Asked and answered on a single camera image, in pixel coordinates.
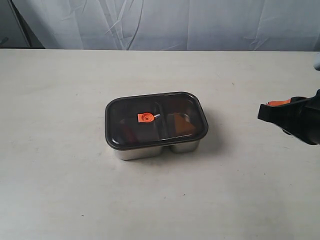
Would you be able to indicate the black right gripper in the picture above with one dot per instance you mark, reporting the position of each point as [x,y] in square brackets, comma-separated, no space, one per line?
[298,116]

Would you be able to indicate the yellow toy cheese wedge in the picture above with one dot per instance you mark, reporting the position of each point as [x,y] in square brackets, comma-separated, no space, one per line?
[182,125]

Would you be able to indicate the dark transparent lunch box lid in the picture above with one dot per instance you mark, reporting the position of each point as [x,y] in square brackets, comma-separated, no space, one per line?
[151,117]

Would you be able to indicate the red toy sausage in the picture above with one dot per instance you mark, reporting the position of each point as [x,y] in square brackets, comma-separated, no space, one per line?
[126,134]

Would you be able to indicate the grey backdrop curtain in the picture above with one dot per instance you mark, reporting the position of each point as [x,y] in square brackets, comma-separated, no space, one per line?
[161,25]

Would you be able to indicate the stainless steel lunch box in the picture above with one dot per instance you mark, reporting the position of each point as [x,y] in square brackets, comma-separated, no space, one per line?
[154,151]

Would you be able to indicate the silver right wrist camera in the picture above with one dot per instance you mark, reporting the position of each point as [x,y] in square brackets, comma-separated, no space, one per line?
[316,64]

